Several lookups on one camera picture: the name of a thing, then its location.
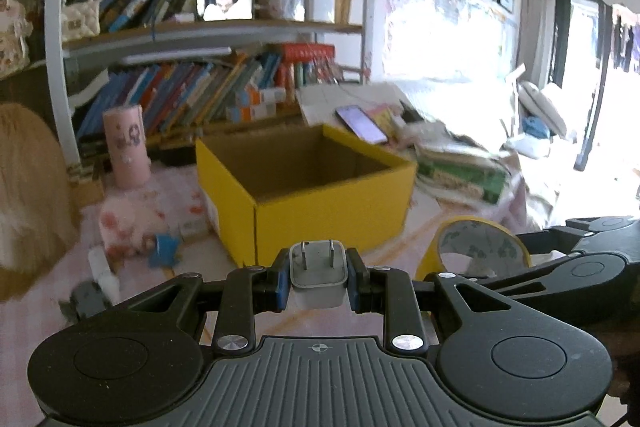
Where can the stack of orange white boxes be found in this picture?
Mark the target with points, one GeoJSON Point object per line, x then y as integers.
{"type": "Point", "coordinates": [257, 104]}

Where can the white charger plug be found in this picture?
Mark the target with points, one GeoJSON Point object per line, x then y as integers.
{"type": "Point", "coordinates": [318, 281]}

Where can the long row of books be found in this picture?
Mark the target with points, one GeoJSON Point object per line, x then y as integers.
{"type": "Point", "coordinates": [190, 92]}

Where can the red flat box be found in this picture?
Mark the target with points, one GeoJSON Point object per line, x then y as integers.
{"type": "Point", "coordinates": [302, 53]}

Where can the floral ceramic figure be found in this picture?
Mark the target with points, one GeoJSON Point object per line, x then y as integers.
{"type": "Point", "coordinates": [12, 37]}

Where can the pink checked cloth desktop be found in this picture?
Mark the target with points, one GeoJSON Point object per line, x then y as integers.
{"type": "Point", "coordinates": [391, 254]}

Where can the flat cardboard sheet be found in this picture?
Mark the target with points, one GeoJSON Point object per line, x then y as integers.
{"type": "Point", "coordinates": [325, 99]}

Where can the grey small object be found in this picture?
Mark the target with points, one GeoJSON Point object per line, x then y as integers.
{"type": "Point", "coordinates": [87, 302]}

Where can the white plastic bottle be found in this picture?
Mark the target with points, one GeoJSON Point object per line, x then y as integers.
{"type": "Point", "coordinates": [104, 274]}

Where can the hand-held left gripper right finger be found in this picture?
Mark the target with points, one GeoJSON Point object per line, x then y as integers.
{"type": "Point", "coordinates": [353, 287]}

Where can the stack of green books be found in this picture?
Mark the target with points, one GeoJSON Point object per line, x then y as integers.
{"type": "Point", "coordinates": [465, 177]}

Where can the pink plush toy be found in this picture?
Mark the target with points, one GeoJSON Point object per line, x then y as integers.
{"type": "Point", "coordinates": [125, 222]}

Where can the white pen cup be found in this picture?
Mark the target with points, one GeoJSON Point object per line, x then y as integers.
{"type": "Point", "coordinates": [291, 6]}
{"type": "Point", "coordinates": [320, 7]}

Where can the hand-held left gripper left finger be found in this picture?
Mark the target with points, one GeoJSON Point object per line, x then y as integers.
{"type": "Point", "coordinates": [281, 287]}

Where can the yellow cardboard box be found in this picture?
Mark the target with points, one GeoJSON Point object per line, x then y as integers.
{"type": "Point", "coordinates": [325, 222]}

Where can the white pillow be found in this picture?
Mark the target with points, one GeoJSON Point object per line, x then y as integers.
{"type": "Point", "coordinates": [542, 107]}

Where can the white wooden bookshelf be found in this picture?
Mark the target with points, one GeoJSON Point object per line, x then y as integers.
{"type": "Point", "coordinates": [55, 57]}

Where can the phone with lit screen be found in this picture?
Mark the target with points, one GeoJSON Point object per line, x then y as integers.
{"type": "Point", "coordinates": [222, 8]}

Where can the pink printed tumbler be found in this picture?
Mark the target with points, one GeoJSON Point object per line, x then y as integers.
{"type": "Point", "coordinates": [127, 147]}

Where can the yellow tape roll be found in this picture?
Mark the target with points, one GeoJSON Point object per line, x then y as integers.
{"type": "Point", "coordinates": [428, 257]}

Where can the orange and white cat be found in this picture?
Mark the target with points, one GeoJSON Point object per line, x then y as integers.
{"type": "Point", "coordinates": [30, 187]}

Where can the grey curtain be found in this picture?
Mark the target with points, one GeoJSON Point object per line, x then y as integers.
{"type": "Point", "coordinates": [537, 37]}

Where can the blue toy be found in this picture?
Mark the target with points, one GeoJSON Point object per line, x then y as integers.
{"type": "Point", "coordinates": [164, 252]}

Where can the smartphone with purple screen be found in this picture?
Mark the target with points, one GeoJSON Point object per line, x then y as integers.
{"type": "Point", "coordinates": [361, 123]}

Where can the white quilted handbag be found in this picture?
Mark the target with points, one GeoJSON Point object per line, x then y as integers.
{"type": "Point", "coordinates": [80, 14]}

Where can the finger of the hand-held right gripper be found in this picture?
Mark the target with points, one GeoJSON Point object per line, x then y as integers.
{"type": "Point", "coordinates": [530, 277]}
{"type": "Point", "coordinates": [550, 239]}

